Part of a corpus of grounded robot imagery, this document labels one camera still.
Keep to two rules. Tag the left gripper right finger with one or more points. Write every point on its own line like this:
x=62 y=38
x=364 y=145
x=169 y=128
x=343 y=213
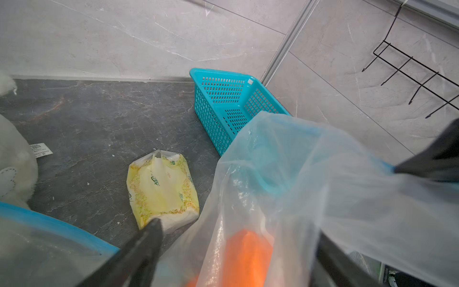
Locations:
x=332 y=267

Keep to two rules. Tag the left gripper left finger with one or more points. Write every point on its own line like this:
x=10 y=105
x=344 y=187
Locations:
x=134 y=264

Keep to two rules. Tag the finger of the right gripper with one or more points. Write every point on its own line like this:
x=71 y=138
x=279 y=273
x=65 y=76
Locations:
x=439 y=161

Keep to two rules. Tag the orange one bag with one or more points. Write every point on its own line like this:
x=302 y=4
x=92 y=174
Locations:
x=239 y=261

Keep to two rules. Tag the clear zip bag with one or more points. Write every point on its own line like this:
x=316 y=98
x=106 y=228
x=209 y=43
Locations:
x=296 y=179
x=41 y=251

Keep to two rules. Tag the yellow tissue packet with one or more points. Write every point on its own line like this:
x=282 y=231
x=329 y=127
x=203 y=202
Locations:
x=160 y=187

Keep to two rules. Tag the white plush dog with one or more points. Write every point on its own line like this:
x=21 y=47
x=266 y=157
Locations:
x=19 y=167

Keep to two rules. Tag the teal plastic basket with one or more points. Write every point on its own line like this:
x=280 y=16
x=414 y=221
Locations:
x=226 y=101

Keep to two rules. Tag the black wire hook rack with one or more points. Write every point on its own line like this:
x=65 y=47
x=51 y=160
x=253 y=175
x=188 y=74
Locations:
x=423 y=76

